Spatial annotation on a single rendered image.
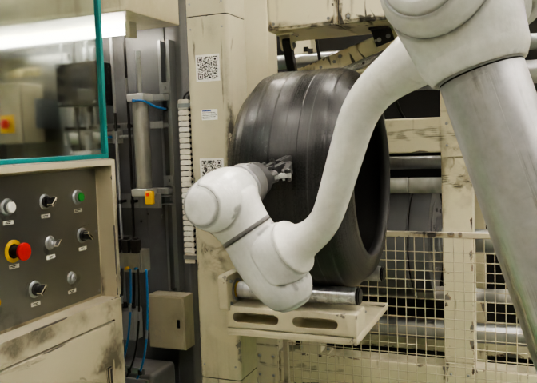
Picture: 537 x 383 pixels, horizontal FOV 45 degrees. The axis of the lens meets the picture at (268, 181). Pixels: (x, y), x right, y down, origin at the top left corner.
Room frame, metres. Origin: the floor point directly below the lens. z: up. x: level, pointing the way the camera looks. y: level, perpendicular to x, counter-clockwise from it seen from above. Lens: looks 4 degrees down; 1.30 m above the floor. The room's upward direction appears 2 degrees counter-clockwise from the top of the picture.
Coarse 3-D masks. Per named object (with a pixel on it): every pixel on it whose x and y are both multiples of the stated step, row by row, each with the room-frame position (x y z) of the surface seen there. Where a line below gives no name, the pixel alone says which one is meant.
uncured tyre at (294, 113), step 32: (256, 96) 1.67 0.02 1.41; (288, 96) 1.63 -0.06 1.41; (320, 96) 1.59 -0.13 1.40; (256, 128) 1.60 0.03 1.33; (288, 128) 1.57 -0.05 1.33; (320, 128) 1.54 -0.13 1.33; (384, 128) 1.91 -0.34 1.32; (256, 160) 1.57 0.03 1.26; (320, 160) 1.52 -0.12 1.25; (384, 160) 1.95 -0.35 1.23; (288, 192) 1.53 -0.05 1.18; (352, 192) 1.56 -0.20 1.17; (384, 192) 1.95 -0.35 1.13; (352, 224) 1.57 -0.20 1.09; (384, 224) 1.90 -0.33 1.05; (320, 256) 1.56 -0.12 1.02; (352, 256) 1.59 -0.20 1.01
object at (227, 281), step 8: (232, 272) 1.76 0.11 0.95; (224, 280) 1.71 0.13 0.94; (232, 280) 1.73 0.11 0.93; (240, 280) 1.78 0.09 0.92; (224, 288) 1.71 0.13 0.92; (232, 288) 1.74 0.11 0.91; (224, 296) 1.71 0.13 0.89; (232, 296) 1.74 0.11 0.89; (224, 304) 1.71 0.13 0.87; (232, 304) 1.72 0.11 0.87
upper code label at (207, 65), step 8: (200, 56) 1.86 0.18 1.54; (208, 56) 1.85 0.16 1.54; (216, 56) 1.84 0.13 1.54; (200, 64) 1.86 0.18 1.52; (208, 64) 1.85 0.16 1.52; (216, 64) 1.84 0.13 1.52; (200, 72) 1.86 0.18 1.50; (208, 72) 1.85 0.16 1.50; (216, 72) 1.84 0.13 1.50; (200, 80) 1.86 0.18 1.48; (208, 80) 1.85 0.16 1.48; (216, 80) 1.84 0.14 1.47
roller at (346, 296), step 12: (240, 288) 1.74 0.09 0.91; (312, 288) 1.67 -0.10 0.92; (324, 288) 1.66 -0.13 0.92; (336, 288) 1.65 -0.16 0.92; (348, 288) 1.64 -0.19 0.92; (312, 300) 1.66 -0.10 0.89; (324, 300) 1.65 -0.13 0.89; (336, 300) 1.64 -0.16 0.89; (348, 300) 1.62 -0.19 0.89; (360, 300) 1.63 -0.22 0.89
